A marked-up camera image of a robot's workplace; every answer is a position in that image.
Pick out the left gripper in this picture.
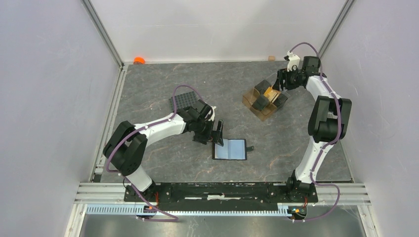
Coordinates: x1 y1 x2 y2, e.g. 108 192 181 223
193 118 223 147

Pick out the orange card stack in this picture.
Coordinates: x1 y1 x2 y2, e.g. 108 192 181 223
263 86 281 103

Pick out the amber and black organizer box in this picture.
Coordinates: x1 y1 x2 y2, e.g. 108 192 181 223
242 79 288 121

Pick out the black card holder wallet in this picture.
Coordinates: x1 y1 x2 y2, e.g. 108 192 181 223
212 139 254 160

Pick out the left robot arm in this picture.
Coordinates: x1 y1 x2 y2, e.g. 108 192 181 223
102 99 224 201

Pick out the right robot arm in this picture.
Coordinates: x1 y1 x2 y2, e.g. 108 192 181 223
273 52 352 201

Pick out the dark grey stud baseplate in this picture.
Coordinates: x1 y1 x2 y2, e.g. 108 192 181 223
174 91 198 110

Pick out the orange round cap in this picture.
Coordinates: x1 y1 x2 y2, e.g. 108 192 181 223
133 57 145 65

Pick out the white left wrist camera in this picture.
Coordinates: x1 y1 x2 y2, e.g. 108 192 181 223
206 106 216 121

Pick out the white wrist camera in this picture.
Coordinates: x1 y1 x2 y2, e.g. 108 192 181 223
284 51 300 72
206 106 216 121

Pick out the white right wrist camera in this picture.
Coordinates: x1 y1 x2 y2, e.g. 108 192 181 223
284 51 300 72

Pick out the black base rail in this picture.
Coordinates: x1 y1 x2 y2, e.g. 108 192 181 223
142 182 318 211

